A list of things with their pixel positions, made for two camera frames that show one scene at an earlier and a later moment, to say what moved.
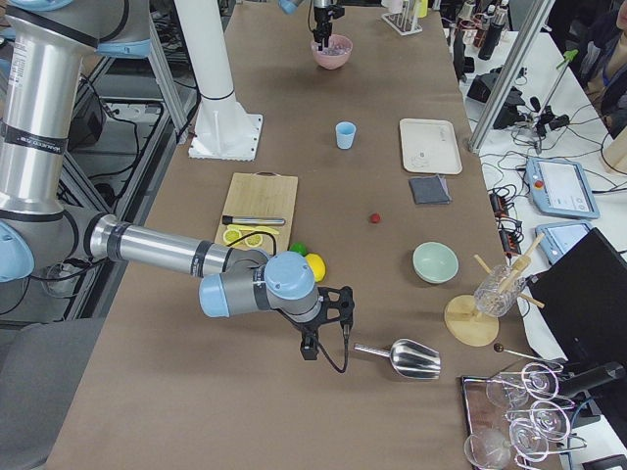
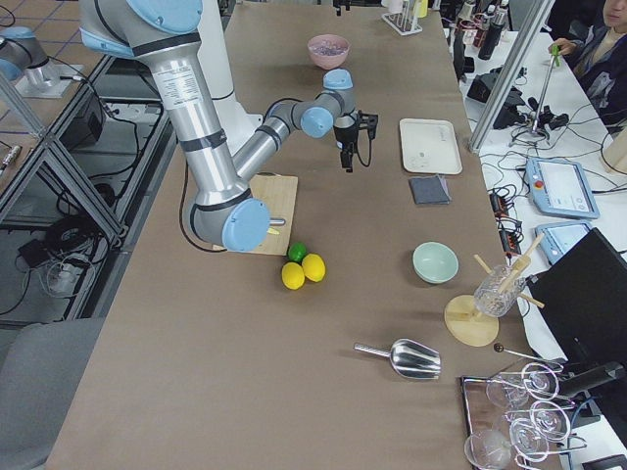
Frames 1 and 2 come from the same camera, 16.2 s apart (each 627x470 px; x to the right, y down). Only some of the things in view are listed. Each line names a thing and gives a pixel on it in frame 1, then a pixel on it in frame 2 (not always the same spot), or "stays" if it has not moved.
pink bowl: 336,55 stays
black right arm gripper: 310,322 → 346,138
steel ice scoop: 409,357 stays
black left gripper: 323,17 → 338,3
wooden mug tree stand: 464,321 stays
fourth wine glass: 487,449 stays
